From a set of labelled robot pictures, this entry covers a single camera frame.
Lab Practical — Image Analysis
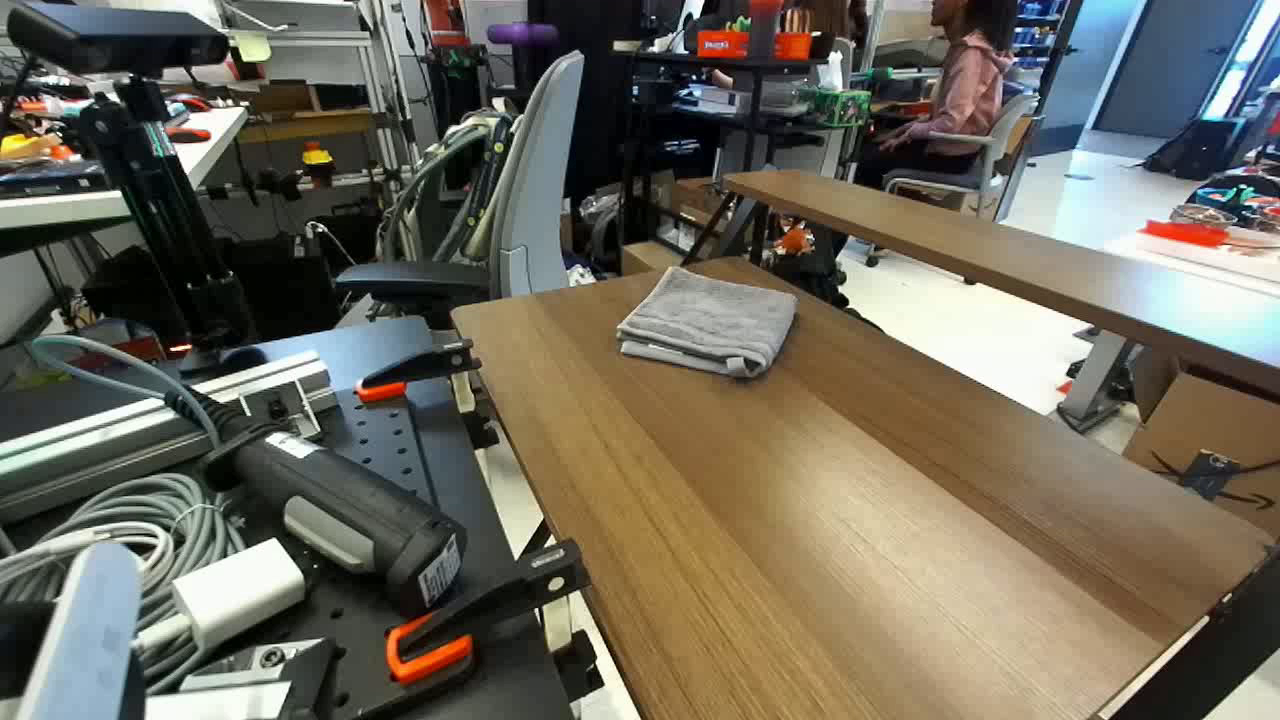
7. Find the red tool on floor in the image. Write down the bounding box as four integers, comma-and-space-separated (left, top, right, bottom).
1145, 219, 1229, 249

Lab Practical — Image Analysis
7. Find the grey office chair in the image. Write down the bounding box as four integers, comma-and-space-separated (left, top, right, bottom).
335, 52, 585, 323

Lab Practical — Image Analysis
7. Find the black tripod stand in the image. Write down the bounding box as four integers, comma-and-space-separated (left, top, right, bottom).
76, 72, 258, 349

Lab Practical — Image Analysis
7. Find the cardboard box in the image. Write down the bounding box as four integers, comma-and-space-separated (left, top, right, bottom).
1125, 372, 1280, 537

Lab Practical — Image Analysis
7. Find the orange black clamp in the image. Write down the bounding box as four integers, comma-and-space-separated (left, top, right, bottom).
355, 345, 478, 404
385, 540, 588, 686

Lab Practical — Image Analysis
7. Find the grey folded towel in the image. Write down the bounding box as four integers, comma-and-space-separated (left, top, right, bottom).
617, 268, 795, 381

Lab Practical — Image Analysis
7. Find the orange black clamp near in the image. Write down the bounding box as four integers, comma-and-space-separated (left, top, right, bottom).
385, 540, 588, 686

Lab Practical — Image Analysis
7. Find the grey coiled cable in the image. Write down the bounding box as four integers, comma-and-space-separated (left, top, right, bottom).
0, 467, 253, 697

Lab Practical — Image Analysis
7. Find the orange storage bin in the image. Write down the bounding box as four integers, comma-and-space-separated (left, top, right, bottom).
692, 26, 747, 61

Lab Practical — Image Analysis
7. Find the aluminium extrusion rail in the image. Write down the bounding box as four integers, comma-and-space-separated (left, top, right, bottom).
0, 353, 335, 524

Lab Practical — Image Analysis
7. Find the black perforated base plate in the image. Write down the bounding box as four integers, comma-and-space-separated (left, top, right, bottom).
195, 315, 581, 720

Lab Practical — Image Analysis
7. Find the light wooden chair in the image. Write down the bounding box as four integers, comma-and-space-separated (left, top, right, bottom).
886, 97, 1042, 219

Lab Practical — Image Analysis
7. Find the white power adapter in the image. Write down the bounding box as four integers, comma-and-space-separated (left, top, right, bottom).
172, 540, 305, 647

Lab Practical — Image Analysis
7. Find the orange black clamp far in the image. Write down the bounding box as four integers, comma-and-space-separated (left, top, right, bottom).
355, 345, 478, 404

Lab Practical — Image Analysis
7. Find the person in pink hoodie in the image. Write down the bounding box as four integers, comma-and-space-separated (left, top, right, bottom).
855, 0, 1015, 186

